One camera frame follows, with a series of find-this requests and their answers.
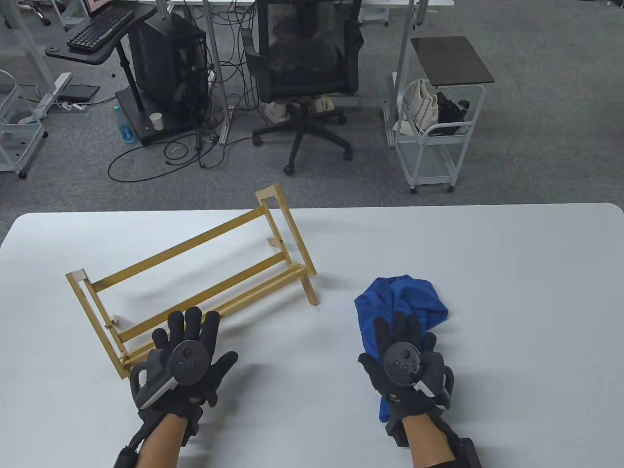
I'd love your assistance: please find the person's right hand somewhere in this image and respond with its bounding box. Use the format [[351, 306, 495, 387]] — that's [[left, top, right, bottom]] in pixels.
[[358, 312, 455, 425]]

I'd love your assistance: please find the person's left hand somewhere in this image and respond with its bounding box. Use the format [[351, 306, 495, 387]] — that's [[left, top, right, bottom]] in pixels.
[[129, 306, 239, 429]]

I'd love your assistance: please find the blue t-shirt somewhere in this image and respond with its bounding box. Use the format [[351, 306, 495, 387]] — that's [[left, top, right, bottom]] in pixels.
[[354, 276, 449, 423]]

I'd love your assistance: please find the wooden book rack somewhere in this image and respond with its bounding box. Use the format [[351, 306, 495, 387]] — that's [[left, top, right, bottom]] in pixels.
[[66, 183, 318, 381]]

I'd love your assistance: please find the person's left forearm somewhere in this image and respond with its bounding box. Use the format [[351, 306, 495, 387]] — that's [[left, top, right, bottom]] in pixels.
[[138, 414, 190, 468]]

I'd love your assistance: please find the person's right forearm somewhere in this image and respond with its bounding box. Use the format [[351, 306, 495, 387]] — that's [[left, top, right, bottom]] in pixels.
[[402, 412, 457, 468]]

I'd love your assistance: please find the black handheld controller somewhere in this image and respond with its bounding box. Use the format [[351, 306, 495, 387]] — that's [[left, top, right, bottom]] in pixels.
[[131, 340, 211, 410], [382, 341, 451, 410]]

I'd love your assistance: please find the blue water bottle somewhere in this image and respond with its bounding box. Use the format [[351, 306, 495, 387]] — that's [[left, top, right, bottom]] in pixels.
[[113, 105, 137, 144]]

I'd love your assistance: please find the black bag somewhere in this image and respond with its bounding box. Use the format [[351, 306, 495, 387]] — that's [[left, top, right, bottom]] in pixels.
[[429, 92, 471, 136]]

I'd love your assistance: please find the white handbag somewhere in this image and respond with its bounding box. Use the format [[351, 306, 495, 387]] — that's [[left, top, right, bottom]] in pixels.
[[404, 79, 438, 136]]

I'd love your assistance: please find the black computer tower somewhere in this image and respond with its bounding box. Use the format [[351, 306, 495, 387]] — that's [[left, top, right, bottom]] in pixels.
[[129, 12, 210, 117]]

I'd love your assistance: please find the black flat box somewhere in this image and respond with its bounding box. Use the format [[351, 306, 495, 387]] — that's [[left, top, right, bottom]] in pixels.
[[51, 84, 100, 112]]

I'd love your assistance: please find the white rolling cart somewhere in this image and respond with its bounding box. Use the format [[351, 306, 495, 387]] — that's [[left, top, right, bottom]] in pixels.
[[0, 70, 49, 179]]

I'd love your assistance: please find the white cart with dark top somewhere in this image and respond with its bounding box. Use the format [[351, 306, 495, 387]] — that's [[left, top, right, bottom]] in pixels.
[[390, 36, 495, 195]]

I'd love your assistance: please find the black office chair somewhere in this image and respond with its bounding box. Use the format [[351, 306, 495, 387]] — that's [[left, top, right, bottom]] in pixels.
[[240, 0, 365, 176]]

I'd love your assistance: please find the white power strip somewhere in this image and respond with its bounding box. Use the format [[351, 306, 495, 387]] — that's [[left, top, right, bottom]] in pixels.
[[38, 72, 74, 112]]

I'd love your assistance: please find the black rolling computer stand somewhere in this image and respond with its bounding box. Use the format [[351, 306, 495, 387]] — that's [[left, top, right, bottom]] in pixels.
[[45, 2, 198, 146]]

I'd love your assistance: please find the black keyboard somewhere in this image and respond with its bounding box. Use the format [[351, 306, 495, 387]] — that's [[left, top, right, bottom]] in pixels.
[[67, 8, 136, 52]]

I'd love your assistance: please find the black wrist camera unit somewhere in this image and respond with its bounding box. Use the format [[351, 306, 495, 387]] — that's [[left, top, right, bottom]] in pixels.
[[114, 407, 201, 468], [385, 414, 481, 468]]

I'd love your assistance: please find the black floor cable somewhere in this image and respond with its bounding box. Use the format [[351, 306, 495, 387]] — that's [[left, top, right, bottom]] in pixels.
[[107, 132, 254, 183]]

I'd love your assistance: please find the grey metal frame leg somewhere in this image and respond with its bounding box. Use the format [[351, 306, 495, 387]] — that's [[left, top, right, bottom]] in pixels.
[[388, 0, 421, 147], [201, 0, 231, 143]]

